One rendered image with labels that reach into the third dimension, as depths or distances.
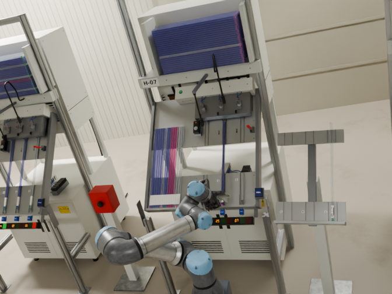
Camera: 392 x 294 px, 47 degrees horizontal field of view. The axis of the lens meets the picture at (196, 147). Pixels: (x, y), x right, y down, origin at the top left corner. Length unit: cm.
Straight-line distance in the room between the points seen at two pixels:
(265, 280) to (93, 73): 348
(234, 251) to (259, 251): 17
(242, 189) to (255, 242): 62
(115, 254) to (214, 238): 130
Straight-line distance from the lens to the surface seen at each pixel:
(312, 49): 509
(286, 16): 500
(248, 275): 317
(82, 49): 560
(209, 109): 270
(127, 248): 193
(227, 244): 314
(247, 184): 255
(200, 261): 214
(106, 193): 295
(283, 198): 307
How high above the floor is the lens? 211
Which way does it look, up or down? 25 degrees down
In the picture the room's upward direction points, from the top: 15 degrees counter-clockwise
